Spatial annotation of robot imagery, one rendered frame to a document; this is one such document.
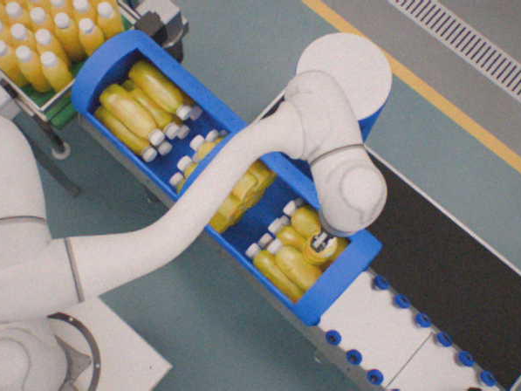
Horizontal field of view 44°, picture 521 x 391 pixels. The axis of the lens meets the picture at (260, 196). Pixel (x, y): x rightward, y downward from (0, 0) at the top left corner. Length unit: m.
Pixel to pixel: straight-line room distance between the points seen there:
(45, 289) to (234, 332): 1.84
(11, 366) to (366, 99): 1.15
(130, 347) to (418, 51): 2.07
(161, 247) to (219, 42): 2.20
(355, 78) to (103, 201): 1.40
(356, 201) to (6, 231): 0.52
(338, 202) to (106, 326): 0.87
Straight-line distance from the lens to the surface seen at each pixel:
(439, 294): 2.72
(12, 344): 1.50
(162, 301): 2.77
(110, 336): 1.73
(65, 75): 1.97
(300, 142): 1.09
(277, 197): 1.82
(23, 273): 0.96
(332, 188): 1.04
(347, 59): 1.94
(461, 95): 3.16
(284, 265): 1.63
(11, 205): 0.98
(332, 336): 1.79
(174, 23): 2.23
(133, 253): 0.98
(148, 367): 1.70
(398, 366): 1.86
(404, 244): 2.72
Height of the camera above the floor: 2.74
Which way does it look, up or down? 75 degrees down
